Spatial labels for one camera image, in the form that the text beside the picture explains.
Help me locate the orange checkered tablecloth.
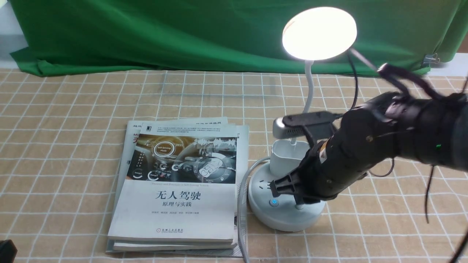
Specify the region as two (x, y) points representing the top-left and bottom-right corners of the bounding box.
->
(0, 69), (467, 263)

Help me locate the black object at corner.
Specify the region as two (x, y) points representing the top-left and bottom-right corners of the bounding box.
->
(0, 240), (18, 263)

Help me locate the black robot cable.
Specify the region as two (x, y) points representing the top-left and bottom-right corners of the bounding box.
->
(346, 51), (359, 112)

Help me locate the white power cable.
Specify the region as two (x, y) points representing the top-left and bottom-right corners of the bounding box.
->
(237, 156), (272, 263)

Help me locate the bottom book in stack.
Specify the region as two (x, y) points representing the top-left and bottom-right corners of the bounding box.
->
(106, 121), (243, 258)

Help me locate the white desk lamp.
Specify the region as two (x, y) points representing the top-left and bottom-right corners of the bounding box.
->
(247, 7), (357, 232)

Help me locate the blue binder clip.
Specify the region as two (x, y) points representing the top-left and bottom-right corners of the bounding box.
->
(421, 53), (440, 67)

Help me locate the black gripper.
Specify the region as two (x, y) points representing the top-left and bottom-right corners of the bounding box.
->
(269, 106), (396, 203)

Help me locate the green backdrop cloth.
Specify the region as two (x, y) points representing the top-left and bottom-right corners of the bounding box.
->
(10, 0), (467, 77)

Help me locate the top self-driving book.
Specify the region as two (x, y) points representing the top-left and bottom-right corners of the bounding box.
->
(107, 124), (238, 243)

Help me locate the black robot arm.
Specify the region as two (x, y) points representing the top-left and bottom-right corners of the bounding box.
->
(269, 64), (467, 204)

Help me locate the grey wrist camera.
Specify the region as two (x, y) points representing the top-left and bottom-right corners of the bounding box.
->
(272, 111), (340, 141)

